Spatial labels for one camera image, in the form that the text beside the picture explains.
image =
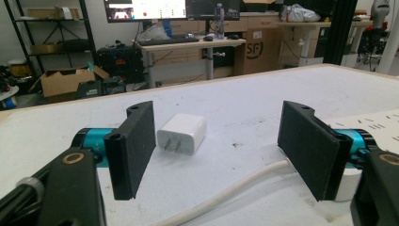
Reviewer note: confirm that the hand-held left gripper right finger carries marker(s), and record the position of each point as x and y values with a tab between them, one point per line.
310	147

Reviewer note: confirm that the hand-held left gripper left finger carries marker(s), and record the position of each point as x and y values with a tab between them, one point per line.
130	150

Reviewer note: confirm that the white charger plug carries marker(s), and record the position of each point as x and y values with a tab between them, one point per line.
182	133

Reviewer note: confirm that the white paper sheet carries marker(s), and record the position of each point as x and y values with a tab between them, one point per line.
370	125

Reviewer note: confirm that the black equipment case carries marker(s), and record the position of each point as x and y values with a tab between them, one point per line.
120	61

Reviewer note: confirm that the open cardboard box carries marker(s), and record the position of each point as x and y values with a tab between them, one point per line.
67	82

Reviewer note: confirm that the large printed cardboard box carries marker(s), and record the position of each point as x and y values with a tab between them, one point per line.
258	51

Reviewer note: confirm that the white desk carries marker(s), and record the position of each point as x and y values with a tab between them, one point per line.
309	34

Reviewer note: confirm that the wooden desk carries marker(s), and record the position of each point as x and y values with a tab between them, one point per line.
191	53

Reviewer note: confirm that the black keyboard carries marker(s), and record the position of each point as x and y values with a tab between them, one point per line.
167	41

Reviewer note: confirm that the black metal column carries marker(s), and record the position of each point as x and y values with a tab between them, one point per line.
340	31

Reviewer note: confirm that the clear plastic bag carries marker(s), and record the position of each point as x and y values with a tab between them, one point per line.
153	33

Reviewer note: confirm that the white plastic bag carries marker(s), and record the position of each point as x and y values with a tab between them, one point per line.
296	14

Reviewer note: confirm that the black computer mouse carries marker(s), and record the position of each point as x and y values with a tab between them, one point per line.
233	36

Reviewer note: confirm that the black metal shelf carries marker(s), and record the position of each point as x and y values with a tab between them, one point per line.
51	34

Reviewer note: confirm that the plastic water bottle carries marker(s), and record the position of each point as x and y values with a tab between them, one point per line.
219	21

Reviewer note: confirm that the dark computer monitor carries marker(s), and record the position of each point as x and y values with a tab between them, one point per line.
213	9

